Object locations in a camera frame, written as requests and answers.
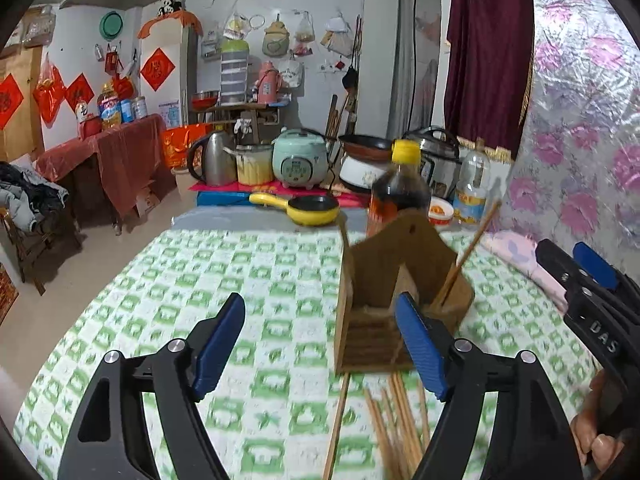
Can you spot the blue and red mat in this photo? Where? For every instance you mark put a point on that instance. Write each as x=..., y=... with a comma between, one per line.
x=225, y=197

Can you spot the pink cloth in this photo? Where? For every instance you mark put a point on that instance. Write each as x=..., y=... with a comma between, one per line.
x=520, y=255

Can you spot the red hanging plastic bag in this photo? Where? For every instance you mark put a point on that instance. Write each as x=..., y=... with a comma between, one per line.
x=50, y=90

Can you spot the hanging clear plastic bag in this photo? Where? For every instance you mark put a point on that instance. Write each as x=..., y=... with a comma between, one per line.
x=235, y=27

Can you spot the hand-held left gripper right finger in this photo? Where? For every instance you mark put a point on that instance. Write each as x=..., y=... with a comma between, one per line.
x=420, y=345

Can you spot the hanging bag with red contents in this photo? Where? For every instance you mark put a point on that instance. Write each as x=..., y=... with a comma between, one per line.
x=304, y=35

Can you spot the yellow cooking oil jug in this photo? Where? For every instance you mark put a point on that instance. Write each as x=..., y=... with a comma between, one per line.
x=110, y=110

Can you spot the striped steamer stack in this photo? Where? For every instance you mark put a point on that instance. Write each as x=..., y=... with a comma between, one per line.
x=235, y=75

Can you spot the red basin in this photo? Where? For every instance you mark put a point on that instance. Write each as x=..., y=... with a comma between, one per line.
x=205, y=100

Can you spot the wooden chair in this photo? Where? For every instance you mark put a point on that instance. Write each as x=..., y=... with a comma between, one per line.
x=35, y=250

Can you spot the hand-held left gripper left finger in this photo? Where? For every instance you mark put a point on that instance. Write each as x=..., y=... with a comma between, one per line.
x=220, y=345

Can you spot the green checkered tablecloth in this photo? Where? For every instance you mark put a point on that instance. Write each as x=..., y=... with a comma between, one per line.
x=200, y=270

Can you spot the clear plastic oil bottle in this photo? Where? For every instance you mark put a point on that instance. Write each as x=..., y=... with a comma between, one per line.
x=472, y=180

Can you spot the wooden chopstick holder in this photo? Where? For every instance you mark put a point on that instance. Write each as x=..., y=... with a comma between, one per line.
x=395, y=255

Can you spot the red and white bowl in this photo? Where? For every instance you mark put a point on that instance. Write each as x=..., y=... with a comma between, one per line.
x=441, y=212

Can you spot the brown frying pan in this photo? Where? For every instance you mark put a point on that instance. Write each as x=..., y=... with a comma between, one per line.
x=365, y=146

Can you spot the group of wooden chopsticks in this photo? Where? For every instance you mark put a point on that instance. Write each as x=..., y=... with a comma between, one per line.
x=402, y=420

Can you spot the cream pot with lid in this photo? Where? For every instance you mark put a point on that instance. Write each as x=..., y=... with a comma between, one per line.
x=252, y=167

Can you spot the person's right hand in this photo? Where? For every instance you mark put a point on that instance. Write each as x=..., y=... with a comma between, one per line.
x=597, y=440

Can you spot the maroon curtain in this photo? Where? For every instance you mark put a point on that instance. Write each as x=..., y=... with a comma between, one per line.
x=487, y=60

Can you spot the hanging woven bag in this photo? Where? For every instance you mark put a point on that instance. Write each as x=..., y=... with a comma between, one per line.
x=276, y=40

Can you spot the silver electric pressure cooker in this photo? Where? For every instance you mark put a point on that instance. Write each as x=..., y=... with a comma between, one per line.
x=440, y=160

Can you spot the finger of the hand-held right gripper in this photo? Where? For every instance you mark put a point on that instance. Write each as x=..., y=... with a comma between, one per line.
x=556, y=265
x=595, y=264

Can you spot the single wooden chopstick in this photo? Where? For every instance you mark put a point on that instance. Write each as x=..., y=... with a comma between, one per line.
x=470, y=252

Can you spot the wooden side table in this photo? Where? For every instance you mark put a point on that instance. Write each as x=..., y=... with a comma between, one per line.
x=250, y=110

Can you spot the white refrigerator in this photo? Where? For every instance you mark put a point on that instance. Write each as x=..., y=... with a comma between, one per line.
x=162, y=105

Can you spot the grey sheer curtain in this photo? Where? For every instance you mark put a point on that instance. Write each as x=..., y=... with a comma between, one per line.
x=412, y=60

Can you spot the dark soy sauce bottle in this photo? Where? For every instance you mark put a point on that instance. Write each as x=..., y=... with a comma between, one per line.
x=397, y=190

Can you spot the orange cloth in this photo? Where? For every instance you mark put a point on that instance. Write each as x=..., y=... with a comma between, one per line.
x=170, y=22

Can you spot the red diamond paper decoration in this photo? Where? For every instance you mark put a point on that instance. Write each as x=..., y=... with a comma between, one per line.
x=80, y=92
x=9, y=102
x=157, y=70

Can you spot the pile of clothes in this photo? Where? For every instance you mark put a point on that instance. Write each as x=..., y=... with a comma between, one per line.
x=30, y=195

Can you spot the white printed bag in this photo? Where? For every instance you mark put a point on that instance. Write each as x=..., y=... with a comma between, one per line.
x=291, y=74

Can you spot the wooden sticks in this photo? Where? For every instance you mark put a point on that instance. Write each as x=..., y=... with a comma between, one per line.
x=342, y=112

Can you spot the white electric hot pot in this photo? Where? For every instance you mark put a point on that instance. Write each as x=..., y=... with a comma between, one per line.
x=357, y=175

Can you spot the black hanging ladle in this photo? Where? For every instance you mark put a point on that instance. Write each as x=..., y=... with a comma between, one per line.
x=351, y=77

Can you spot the light green rice cooker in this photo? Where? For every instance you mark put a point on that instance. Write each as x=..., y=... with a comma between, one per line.
x=297, y=162

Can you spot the green round plate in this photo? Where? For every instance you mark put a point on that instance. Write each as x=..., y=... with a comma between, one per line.
x=111, y=25

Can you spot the panda plush toy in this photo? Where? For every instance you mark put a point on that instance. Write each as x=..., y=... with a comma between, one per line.
x=170, y=4

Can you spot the pink thermos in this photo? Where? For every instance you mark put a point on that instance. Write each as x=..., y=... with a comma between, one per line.
x=267, y=82

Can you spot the red gift box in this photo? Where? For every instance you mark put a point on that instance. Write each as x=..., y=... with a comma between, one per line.
x=177, y=147

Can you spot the stainless steel kettle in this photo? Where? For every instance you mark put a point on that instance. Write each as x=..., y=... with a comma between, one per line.
x=217, y=160

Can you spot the table with red cloth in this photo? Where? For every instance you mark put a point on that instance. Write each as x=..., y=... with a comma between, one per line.
x=125, y=160

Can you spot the small yellow frying pan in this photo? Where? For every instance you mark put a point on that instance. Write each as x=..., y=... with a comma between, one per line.
x=312, y=210

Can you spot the hanging white plastic bag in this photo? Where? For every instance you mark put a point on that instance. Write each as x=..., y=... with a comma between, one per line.
x=340, y=35

